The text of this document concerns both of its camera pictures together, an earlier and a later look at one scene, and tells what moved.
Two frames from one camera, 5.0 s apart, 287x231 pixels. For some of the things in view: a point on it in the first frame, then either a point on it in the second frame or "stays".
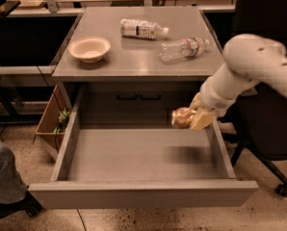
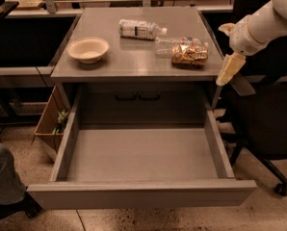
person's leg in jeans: [6, 185] stays
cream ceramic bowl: [90, 49] stays
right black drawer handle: [150, 98] stays
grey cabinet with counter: [135, 64] stays
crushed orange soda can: [180, 116] -> [189, 56]
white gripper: [213, 100] -> [242, 38]
